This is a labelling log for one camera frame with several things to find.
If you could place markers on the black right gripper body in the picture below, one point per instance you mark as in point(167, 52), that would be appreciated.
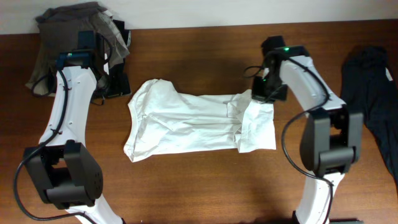
point(261, 92)

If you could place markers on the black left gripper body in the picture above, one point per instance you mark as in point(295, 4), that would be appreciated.
point(117, 83)

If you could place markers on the white t-shirt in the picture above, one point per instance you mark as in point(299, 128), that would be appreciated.
point(165, 121)

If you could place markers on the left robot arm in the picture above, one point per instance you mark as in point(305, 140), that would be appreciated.
point(61, 168)

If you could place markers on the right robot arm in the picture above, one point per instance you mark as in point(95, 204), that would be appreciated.
point(331, 139)

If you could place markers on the folded black garment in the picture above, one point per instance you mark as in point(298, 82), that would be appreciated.
point(122, 34)

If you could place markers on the folded beige garment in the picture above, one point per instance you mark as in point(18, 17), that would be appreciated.
point(42, 82)

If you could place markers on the folded grey garment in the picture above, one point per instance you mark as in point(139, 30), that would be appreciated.
point(67, 13)

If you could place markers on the dark garment right side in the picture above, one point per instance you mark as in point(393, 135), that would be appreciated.
point(368, 86)

